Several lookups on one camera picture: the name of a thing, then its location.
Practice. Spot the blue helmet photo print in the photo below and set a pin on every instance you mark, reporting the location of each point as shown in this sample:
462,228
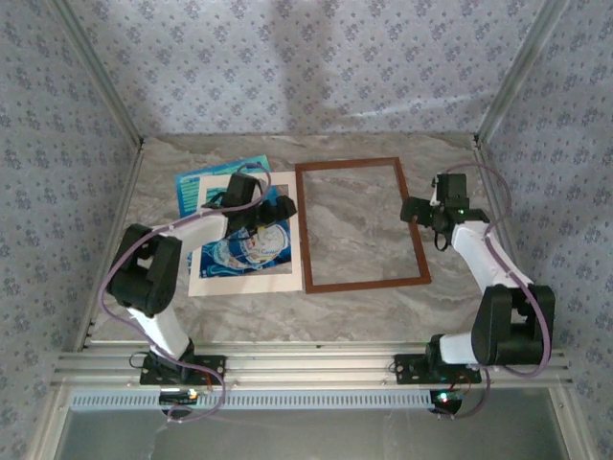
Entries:
188,194

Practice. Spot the brown wooden picture frame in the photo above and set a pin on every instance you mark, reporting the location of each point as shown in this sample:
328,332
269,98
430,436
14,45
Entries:
369,285

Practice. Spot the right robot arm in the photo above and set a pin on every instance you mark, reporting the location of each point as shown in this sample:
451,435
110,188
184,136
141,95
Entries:
503,326

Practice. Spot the grey metal panel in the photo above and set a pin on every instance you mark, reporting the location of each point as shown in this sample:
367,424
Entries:
311,436

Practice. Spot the cream mat board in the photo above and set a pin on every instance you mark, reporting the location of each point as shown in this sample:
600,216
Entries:
244,283

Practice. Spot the aluminium corner post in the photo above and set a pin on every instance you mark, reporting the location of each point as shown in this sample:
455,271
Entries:
518,72
101,72

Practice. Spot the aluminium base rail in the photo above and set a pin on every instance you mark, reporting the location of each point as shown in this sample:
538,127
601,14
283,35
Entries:
311,364

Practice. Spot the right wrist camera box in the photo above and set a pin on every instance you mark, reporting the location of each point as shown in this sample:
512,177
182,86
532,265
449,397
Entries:
436,191

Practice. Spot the small controller board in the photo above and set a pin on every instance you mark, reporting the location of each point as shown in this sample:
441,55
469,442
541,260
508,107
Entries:
445,402
177,397

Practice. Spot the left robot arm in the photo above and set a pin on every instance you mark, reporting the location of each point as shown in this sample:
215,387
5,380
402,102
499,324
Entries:
143,273

